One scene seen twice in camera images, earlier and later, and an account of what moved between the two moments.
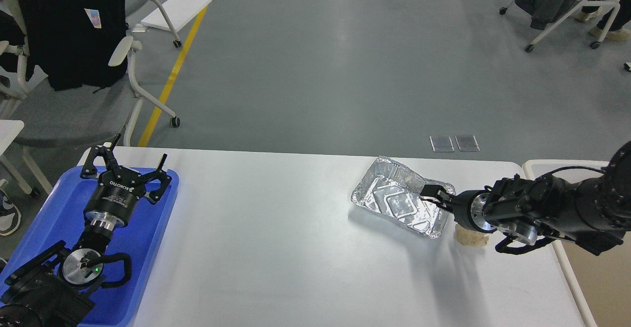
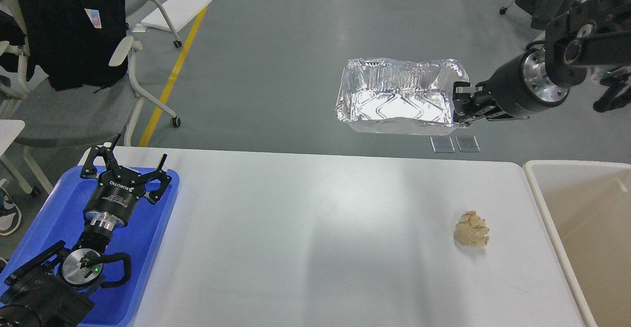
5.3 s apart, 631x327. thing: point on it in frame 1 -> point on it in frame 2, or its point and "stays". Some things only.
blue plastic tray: x=61 y=218 stays
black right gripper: x=467 y=206 -> x=521 y=84
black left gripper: x=109 y=205 stays
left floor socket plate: x=441 y=143 stays
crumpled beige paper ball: x=470 y=238 stays
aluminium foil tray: x=390 y=190 -> x=399 y=97
